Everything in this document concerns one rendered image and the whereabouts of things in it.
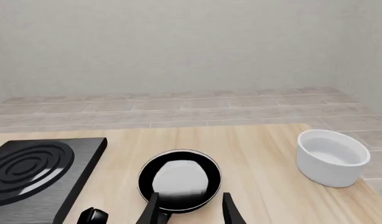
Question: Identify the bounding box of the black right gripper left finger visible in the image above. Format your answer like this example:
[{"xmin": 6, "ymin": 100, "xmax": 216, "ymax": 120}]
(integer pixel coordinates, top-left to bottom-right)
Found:
[{"xmin": 134, "ymin": 192, "xmax": 160, "ymax": 224}]

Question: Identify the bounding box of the round black stove knob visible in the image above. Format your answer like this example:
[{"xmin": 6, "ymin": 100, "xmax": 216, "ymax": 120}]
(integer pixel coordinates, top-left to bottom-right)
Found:
[{"xmin": 77, "ymin": 207, "xmax": 109, "ymax": 224}]

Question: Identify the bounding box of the flat black stove plate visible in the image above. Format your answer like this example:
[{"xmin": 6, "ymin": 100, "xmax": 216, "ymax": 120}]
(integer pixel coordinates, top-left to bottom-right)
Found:
[{"xmin": 0, "ymin": 137, "xmax": 108, "ymax": 224}]

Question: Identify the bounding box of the black frying pan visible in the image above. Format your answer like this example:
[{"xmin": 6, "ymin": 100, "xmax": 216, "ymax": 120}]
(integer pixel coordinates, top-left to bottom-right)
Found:
[{"xmin": 137, "ymin": 149, "xmax": 223, "ymax": 224}]

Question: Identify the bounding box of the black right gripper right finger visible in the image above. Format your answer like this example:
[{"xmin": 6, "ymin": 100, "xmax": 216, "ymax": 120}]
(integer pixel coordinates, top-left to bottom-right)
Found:
[{"xmin": 222, "ymin": 192, "xmax": 246, "ymax": 224}]

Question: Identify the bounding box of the white round bowl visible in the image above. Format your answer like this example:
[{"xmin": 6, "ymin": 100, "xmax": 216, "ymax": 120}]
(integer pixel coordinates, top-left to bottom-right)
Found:
[{"xmin": 296, "ymin": 129, "xmax": 371, "ymax": 189}]

